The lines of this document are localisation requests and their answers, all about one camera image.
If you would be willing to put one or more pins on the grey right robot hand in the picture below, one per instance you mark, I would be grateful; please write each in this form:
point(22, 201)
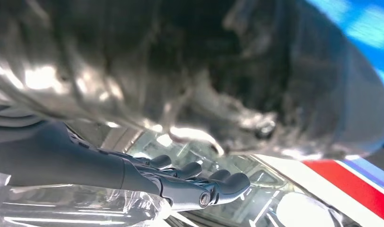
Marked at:
point(54, 156)

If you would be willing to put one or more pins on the blue metal shelf rack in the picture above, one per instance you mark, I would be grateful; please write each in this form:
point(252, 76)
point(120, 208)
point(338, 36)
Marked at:
point(367, 31)

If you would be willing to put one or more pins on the clear plastic film wrap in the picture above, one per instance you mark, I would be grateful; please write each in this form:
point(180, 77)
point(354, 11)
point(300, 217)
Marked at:
point(69, 210)

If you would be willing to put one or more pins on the white car with red stripe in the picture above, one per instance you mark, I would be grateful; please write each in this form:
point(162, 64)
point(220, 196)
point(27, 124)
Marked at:
point(351, 185)

